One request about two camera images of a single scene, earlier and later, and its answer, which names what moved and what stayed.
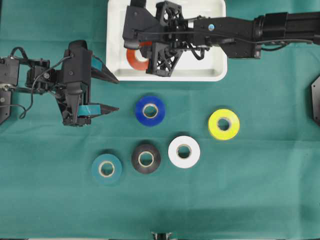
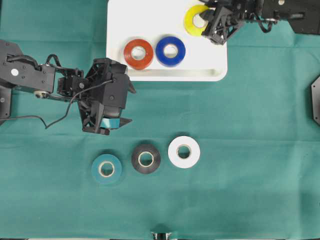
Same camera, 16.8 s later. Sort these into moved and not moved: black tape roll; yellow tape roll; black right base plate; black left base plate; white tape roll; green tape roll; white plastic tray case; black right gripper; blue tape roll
Moved: yellow tape roll; blue tape roll; black right gripper
Not moved: white tape roll; black tape roll; black right base plate; white plastic tray case; black left base plate; green tape roll
